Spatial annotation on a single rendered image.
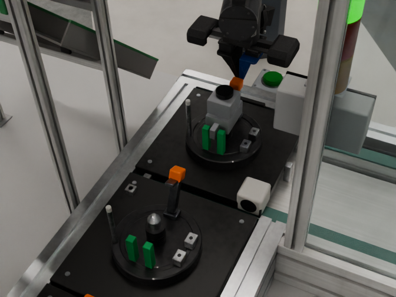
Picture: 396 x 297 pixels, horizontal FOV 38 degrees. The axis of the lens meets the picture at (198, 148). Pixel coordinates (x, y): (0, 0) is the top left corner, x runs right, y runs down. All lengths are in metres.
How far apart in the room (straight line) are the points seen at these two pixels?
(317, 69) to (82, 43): 0.45
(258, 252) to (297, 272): 0.08
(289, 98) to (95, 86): 0.71
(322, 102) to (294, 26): 0.88
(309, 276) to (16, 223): 0.54
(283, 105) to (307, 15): 0.87
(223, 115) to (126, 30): 0.64
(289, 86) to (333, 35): 0.14
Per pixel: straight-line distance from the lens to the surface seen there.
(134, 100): 1.33
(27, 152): 1.25
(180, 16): 1.60
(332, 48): 0.65
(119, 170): 1.04
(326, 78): 0.67
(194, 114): 1.11
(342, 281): 0.95
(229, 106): 0.96
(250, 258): 0.91
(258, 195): 0.95
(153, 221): 0.85
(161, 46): 1.48
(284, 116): 0.77
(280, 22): 1.41
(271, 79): 1.19
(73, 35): 0.96
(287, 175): 1.04
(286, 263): 0.96
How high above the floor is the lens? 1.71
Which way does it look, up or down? 45 degrees down
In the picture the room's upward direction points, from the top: 2 degrees counter-clockwise
